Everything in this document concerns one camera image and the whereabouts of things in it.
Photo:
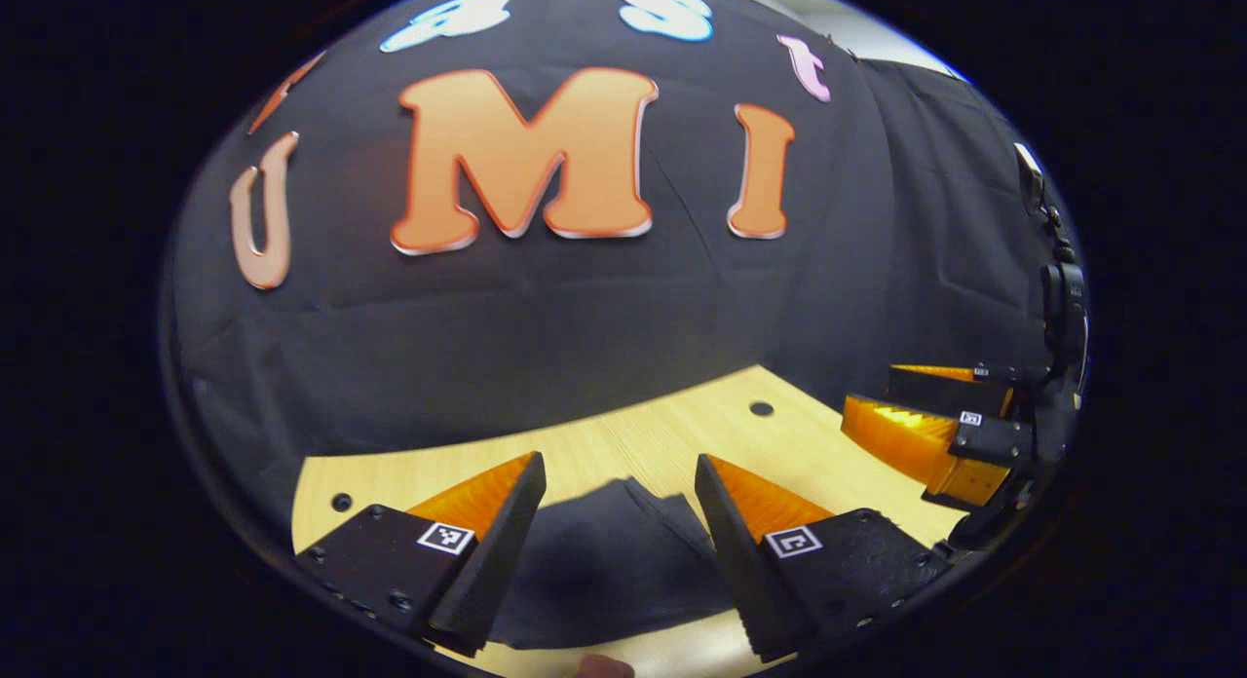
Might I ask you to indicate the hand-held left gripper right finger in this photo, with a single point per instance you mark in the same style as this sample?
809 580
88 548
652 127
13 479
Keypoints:
745 571

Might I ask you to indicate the black backdrop cloth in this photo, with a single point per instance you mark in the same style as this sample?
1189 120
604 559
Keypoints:
585 318

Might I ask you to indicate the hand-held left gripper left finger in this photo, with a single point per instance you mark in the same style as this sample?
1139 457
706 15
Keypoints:
497 561

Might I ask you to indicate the black jeans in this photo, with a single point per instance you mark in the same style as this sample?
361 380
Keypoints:
604 571

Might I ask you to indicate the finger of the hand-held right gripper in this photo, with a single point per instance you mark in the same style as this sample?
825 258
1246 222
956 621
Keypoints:
955 391
916 444

